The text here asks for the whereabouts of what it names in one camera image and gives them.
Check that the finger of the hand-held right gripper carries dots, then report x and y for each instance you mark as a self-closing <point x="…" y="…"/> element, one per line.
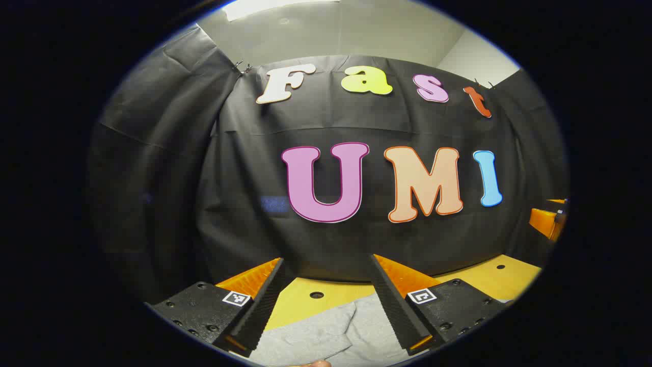
<point x="556" y="201"/>
<point x="542" y="221"/>

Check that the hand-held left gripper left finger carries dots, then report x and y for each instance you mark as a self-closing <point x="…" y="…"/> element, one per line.
<point x="262" y="311"/>

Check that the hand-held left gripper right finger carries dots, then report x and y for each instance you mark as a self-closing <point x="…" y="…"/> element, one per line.
<point x="395" y="311"/>

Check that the grey sweatshirt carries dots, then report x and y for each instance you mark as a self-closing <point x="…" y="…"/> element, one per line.
<point x="316" y="336"/>

